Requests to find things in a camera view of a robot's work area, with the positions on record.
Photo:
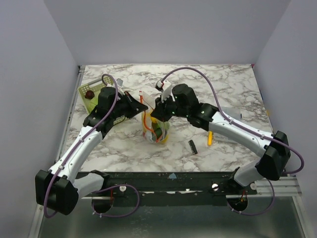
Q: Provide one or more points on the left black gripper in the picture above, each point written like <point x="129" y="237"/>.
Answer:
<point x="135" y="106"/>

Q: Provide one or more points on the clear zip top bag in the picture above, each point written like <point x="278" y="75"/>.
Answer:
<point x="147" y="125"/>

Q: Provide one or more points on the yellow handle screwdriver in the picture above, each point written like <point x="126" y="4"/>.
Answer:
<point x="210" y="138"/>

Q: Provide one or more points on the clear plastic screw box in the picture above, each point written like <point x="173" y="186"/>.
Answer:
<point x="231" y="112"/>

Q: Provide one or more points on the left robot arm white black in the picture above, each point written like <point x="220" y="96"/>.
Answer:
<point x="58" y="188"/>

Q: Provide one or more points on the dark red toy fruit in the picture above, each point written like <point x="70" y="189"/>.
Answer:
<point x="89" y="95"/>

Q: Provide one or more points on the small yellow toy pepper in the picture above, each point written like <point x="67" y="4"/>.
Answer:
<point x="154" y="120"/>

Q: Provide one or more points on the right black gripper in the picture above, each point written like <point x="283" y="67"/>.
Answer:
<point x="160" y="112"/>

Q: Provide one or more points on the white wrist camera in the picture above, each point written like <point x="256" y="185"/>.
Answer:
<point x="165" y="89"/>
<point x="121" y="87"/>

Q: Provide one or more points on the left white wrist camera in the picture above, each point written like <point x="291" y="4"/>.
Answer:
<point x="121" y="87"/>

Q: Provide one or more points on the green plastic basket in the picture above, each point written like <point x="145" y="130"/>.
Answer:
<point x="96" y="87"/>

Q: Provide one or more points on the aluminium extrusion rail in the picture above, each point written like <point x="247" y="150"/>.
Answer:
<point x="285" y="187"/>

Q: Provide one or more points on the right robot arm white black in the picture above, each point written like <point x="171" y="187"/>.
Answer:
<point x="270" y="148"/>

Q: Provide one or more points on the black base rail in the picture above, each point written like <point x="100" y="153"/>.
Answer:
<point x="169" y="189"/>

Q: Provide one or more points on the green toy cabbage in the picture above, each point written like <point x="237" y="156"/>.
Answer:
<point x="92" y="103"/>

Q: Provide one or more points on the yellow toy lemon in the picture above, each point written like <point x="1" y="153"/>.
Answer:
<point x="163" y="140"/>

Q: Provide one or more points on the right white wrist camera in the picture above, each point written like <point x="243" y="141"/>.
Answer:
<point x="165" y="89"/>

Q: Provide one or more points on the black bit holder strip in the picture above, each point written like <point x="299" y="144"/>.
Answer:
<point x="193" y="147"/>

